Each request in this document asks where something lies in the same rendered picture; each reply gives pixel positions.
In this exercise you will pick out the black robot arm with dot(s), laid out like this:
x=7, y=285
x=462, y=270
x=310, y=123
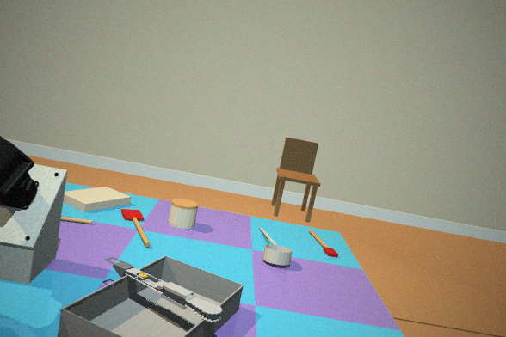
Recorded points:
x=17, y=189

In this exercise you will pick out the grey saucepan with long handle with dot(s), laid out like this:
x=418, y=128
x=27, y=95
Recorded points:
x=276, y=254

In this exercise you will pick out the beige cylindrical container with orange lid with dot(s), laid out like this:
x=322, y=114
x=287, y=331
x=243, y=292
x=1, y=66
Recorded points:
x=183, y=213

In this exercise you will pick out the tan wooden stick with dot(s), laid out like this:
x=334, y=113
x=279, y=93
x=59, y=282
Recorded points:
x=77, y=220

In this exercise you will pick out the beige flat board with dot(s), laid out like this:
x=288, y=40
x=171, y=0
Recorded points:
x=97, y=198

